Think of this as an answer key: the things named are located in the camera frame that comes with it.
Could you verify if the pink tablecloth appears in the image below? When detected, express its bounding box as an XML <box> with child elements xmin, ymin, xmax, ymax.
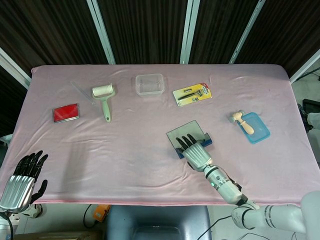
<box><xmin>0</xmin><ymin>64</ymin><xmax>320</xmax><ymax>213</ymax></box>

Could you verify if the small wooden mallet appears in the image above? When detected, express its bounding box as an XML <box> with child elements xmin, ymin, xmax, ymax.
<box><xmin>229</xmin><ymin>109</ymin><xmax>255</xmax><ymax>135</ymax></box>

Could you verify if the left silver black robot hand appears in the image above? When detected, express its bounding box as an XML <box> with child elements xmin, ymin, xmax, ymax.
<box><xmin>0</xmin><ymin>150</ymin><xmax>49</xmax><ymax>213</ymax></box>

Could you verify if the clear plastic container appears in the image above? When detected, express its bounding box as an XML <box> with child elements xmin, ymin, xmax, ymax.
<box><xmin>135</xmin><ymin>73</ymin><xmax>165</xmax><ymax>98</ymax></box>

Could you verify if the black cable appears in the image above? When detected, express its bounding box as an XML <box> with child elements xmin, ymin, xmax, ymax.
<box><xmin>207</xmin><ymin>215</ymin><xmax>236</xmax><ymax>240</ymax></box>

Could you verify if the orange device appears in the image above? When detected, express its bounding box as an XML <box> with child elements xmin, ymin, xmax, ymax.
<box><xmin>93</xmin><ymin>204</ymin><xmax>111</xmax><ymax>222</ymax></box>

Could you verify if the green lint roller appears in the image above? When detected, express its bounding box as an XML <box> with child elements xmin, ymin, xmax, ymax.
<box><xmin>91</xmin><ymin>83</ymin><xmax>117</xmax><ymax>123</ymax></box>

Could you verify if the blue tray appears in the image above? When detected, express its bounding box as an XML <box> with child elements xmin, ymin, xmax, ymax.
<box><xmin>239</xmin><ymin>111</ymin><xmax>271</xmax><ymax>145</ymax></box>

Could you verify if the pale metal frame post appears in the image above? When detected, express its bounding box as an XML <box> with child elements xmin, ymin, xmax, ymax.
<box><xmin>289</xmin><ymin>48</ymin><xmax>320</xmax><ymax>84</ymax></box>
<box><xmin>228</xmin><ymin>0</ymin><xmax>266</xmax><ymax>64</ymax></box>
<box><xmin>179</xmin><ymin>0</ymin><xmax>201</xmax><ymax>65</ymax></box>
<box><xmin>86</xmin><ymin>0</ymin><xmax>116</xmax><ymax>65</ymax></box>
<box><xmin>0</xmin><ymin>47</ymin><xmax>32</xmax><ymax>90</ymax></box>

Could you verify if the red ink pad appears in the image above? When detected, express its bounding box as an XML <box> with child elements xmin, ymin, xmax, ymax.
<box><xmin>51</xmin><ymin>102</ymin><xmax>81</xmax><ymax>124</ymax></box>

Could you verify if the dark slatted partition panel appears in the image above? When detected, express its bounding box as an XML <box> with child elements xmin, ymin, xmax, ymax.
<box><xmin>97</xmin><ymin>0</ymin><xmax>190</xmax><ymax>65</ymax></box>
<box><xmin>189</xmin><ymin>0</ymin><xmax>258</xmax><ymax>65</ymax></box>
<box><xmin>236</xmin><ymin>0</ymin><xmax>320</xmax><ymax>76</ymax></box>
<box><xmin>0</xmin><ymin>0</ymin><xmax>110</xmax><ymax>75</ymax></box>

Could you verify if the black electronic device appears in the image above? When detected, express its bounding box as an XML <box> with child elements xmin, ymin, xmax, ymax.
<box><xmin>298</xmin><ymin>98</ymin><xmax>320</xmax><ymax>131</ymax></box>

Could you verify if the blue printed glasses case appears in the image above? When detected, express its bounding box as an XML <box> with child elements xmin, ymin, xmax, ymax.
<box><xmin>166</xmin><ymin>120</ymin><xmax>214</xmax><ymax>160</ymax></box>

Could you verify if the yellow razor blister pack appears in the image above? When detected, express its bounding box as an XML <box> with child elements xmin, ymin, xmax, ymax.
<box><xmin>172</xmin><ymin>82</ymin><xmax>213</xmax><ymax>108</ymax></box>

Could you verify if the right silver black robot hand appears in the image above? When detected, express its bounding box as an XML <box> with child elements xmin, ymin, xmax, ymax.
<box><xmin>176</xmin><ymin>133</ymin><xmax>214</xmax><ymax>173</ymax></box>

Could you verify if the blue grey chair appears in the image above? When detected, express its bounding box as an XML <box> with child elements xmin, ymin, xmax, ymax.
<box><xmin>106</xmin><ymin>205</ymin><xmax>213</xmax><ymax>240</ymax></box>

